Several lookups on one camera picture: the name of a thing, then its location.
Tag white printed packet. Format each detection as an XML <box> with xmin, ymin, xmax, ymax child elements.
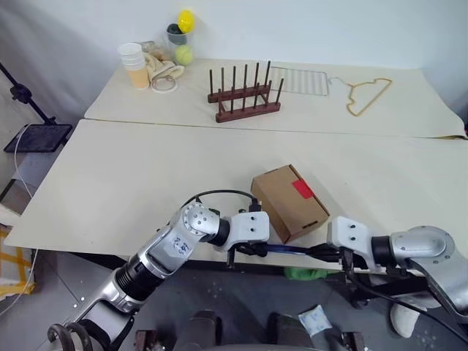
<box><xmin>297</xmin><ymin>306</ymin><xmax>333</xmax><ymax>336</ymax></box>

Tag blue pen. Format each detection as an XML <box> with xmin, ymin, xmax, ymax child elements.
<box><xmin>262</xmin><ymin>244</ymin><xmax>312</xmax><ymax>256</ymax></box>

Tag green cloth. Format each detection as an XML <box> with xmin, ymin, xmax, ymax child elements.
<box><xmin>284</xmin><ymin>266</ymin><xmax>332</xmax><ymax>282</ymax></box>

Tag brown cardboard box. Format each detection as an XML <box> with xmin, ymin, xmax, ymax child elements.
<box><xmin>250</xmin><ymin>164</ymin><xmax>331</xmax><ymax>245</ymax></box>

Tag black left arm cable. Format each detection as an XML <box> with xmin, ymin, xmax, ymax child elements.
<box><xmin>189</xmin><ymin>189</ymin><xmax>263</xmax><ymax>214</ymax></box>

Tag clear plastic container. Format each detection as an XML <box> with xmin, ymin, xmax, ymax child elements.
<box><xmin>159</xmin><ymin>29</ymin><xmax>195</xmax><ymax>62</ymax></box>

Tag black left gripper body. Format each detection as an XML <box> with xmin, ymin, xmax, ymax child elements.
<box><xmin>214</xmin><ymin>240</ymin><xmax>262</xmax><ymax>270</ymax></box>

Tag black shoulder cable loop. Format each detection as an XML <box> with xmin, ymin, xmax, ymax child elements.
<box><xmin>47</xmin><ymin>320</ymin><xmax>97</xmax><ymax>351</ymax></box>

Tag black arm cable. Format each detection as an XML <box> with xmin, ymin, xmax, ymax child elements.
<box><xmin>341</xmin><ymin>247</ymin><xmax>468</xmax><ymax>345</ymax></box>
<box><xmin>189</xmin><ymin>189</ymin><xmax>263</xmax><ymax>214</ymax></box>

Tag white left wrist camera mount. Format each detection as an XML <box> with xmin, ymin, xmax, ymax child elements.
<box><xmin>222</xmin><ymin>211</ymin><xmax>271</xmax><ymax>254</ymax></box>

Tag white tape roll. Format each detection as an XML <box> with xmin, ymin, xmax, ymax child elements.
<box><xmin>150</xmin><ymin>77</ymin><xmax>180</xmax><ymax>94</ymax></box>

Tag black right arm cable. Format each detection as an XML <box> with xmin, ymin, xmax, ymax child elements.
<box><xmin>341</xmin><ymin>247</ymin><xmax>468</xmax><ymax>345</ymax></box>

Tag yellow wire clothes hanger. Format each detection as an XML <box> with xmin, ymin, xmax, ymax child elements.
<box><xmin>326</xmin><ymin>76</ymin><xmax>394</xmax><ymax>118</ymax></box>

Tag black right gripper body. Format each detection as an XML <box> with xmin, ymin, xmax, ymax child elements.
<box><xmin>325</xmin><ymin>245</ymin><xmax>352</xmax><ymax>265</ymax></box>

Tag black tripod stand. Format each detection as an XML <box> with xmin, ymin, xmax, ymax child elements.
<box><xmin>0</xmin><ymin>61</ymin><xmax>73</xmax><ymax>154</ymax></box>

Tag yellow and black toy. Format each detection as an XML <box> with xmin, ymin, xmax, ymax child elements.
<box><xmin>177</xmin><ymin>9</ymin><xmax>197</xmax><ymax>34</ymax></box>

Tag black table frame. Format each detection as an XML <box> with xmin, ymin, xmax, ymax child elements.
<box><xmin>327</xmin><ymin>269</ymin><xmax>442</xmax><ymax>309</ymax></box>

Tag yellow taped floor object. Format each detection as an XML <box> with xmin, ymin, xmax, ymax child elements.
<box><xmin>0</xmin><ymin>224</ymin><xmax>37</xmax><ymax>298</ymax></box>

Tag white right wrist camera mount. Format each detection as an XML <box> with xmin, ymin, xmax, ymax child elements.
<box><xmin>325</xmin><ymin>216</ymin><xmax>389</xmax><ymax>272</ymax></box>

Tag white rounded foot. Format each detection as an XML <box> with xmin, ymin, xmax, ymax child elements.
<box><xmin>388</xmin><ymin>302</ymin><xmax>428</xmax><ymax>339</ymax></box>

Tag beige crumpled cloth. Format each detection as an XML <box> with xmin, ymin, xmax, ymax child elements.
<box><xmin>140</xmin><ymin>40</ymin><xmax>186</xmax><ymax>80</ymax></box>

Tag red tape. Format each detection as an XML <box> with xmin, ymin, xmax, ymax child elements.
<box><xmin>292</xmin><ymin>179</ymin><xmax>316</xmax><ymax>200</ymax></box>

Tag stack of paper cups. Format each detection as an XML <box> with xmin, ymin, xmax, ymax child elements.
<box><xmin>117</xmin><ymin>42</ymin><xmax>150</xmax><ymax>90</ymax></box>

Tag white floor cable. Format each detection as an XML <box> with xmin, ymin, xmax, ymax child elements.
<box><xmin>0</xmin><ymin>123</ymin><xmax>38</xmax><ymax>315</ymax></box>

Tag dark wooden peg rack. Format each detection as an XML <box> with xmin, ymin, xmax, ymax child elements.
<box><xmin>207</xmin><ymin>60</ymin><xmax>286</xmax><ymax>124</ymax></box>

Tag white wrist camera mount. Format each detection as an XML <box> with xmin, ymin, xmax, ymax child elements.
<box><xmin>325</xmin><ymin>216</ymin><xmax>389</xmax><ymax>272</ymax></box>
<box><xmin>222</xmin><ymin>211</ymin><xmax>271</xmax><ymax>254</ymax></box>

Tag yellow-green tennis ball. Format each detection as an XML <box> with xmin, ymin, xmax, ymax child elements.
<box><xmin>174</xmin><ymin>44</ymin><xmax>195</xmax><ymax>67</ymax></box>

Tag metal wire grill rack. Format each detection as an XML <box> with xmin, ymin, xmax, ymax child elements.
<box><xmin>268</xmin><ymin>66</ymin><xmax>332</xmax><ymax>97</ymax></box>

